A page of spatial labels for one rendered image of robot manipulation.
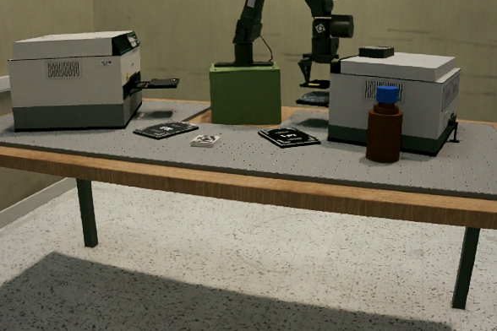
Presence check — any brown bottle with blue cap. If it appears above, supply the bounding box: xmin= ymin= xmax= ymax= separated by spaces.
xmin=366 ymin=85 xmax=403 ymax=163

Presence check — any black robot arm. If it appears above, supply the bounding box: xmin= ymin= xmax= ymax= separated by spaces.
xmin=214 ymin=0 xmax=354 ymax=68

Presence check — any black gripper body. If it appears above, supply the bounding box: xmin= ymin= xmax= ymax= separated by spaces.
xmin=301 ymin=37 xmax=339 ymax=65

